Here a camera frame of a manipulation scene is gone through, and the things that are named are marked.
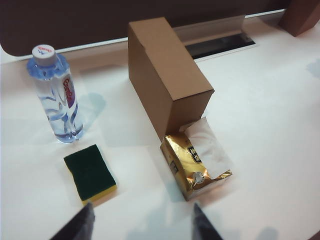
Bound clear plastic water bottle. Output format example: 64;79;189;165
25;44;85;146

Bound upright brown cardboard box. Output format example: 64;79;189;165
127;16;216;142

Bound reddish brown cardboard box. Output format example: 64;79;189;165
278;0;320;38

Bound gold tissue pack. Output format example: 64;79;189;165
159;132;234;202

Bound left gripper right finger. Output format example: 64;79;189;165
193;201;225;240

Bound yellow sponge with green pad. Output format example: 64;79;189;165
62;143;119;207

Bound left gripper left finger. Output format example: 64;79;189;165
49;200;96;240

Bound grey desk cable flap lid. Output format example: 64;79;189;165
172;14;246;44

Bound large brown desk divider panel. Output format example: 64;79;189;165
0;0;294;62

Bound white tissue sheet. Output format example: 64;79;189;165
178;115;231;181

